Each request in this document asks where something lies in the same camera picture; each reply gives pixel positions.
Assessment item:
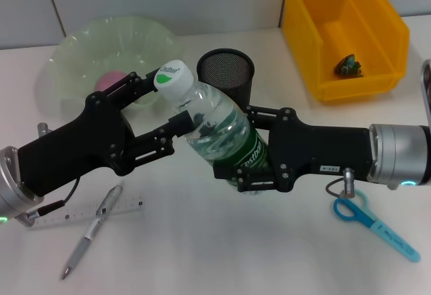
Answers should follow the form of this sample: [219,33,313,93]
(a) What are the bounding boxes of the black mesh pen cup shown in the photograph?
[196,48,255,110]

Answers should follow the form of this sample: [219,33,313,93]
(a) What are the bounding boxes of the silver ballpoint pen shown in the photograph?
[59,184,125,281]

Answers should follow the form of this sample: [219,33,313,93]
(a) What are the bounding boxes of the green plastic scrap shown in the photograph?
[334,54,364,79]

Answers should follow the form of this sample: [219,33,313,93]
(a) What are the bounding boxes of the left gripper cable with connector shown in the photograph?
[26,122,81,222]

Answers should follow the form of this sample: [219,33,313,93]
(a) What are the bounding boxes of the blue scissors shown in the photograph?
[333,189,422,263]

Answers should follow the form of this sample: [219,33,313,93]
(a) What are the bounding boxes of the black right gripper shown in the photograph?
[213,106,374,193]

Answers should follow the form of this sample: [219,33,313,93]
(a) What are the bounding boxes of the clear plastic ruler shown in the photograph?
[28,192,145,231]

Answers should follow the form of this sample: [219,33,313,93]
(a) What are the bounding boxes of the clear green-label water bottle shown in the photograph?
[154,59,270,195]

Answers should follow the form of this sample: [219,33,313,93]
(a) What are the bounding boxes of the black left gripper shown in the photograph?
[16,68,196,197]

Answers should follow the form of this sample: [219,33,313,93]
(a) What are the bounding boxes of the pink peach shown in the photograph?
[94,70,127,92]

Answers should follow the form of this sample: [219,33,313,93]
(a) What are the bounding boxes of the green glass fruit bowl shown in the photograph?
[35,15,186,121]

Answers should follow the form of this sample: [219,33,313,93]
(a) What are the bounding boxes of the yellow plastic bin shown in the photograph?
[281,0,411,103]

